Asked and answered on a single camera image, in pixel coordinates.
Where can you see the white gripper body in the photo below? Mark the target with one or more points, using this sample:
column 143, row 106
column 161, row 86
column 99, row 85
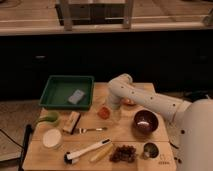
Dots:
column 113, row 101

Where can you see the pale translucent gripper finger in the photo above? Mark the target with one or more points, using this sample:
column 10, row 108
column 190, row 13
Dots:
column 116, row 115

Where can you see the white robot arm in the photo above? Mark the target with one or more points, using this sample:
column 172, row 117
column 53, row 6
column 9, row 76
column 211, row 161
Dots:
column 195, row 120

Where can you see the metal measuring cup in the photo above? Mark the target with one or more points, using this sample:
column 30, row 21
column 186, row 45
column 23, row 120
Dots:
column 149, row 151

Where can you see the white paper cup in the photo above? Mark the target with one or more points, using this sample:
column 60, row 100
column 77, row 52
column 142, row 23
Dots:
column 52, row 139

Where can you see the orange plate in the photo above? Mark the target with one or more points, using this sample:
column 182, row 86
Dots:
column 128, row 102

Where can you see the dark brown bowl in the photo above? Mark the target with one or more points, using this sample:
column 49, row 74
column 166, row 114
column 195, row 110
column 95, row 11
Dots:
column 145, row 121

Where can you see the grey sponge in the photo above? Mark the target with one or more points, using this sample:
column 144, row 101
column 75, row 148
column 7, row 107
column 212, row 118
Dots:
column 76, row 97

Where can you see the yellow banana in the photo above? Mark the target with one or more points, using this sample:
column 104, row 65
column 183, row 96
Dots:
column 102, row 153

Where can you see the bunch of dark grapes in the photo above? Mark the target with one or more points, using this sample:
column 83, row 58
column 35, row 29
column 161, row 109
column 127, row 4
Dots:
column 124, row 153

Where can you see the wooden block with black edge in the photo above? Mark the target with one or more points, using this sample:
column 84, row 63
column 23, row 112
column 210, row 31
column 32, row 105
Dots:
column 71, row 122

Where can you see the green plastic tray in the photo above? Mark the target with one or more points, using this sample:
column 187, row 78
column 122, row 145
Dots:
column 59, row 88

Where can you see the green ladle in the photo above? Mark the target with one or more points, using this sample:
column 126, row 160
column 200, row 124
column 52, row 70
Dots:
column 51, row 118

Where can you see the black clamp bar left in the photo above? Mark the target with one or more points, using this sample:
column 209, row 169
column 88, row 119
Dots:
column 28, row 132

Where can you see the wooden frame posts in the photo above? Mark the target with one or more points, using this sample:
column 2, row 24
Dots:
column 94, row 14

